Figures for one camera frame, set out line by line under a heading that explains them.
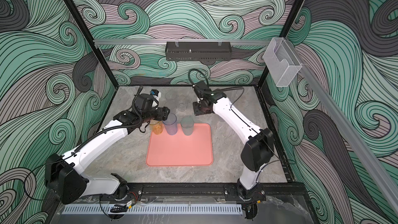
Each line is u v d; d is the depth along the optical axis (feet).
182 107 3.47
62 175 1.27
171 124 2.73
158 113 2.33
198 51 3.13
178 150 2.88
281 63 2.56
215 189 2.44
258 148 1.42
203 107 1.84
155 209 2.29
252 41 3.12
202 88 2.06
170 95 3.62
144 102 1.96
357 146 1.59
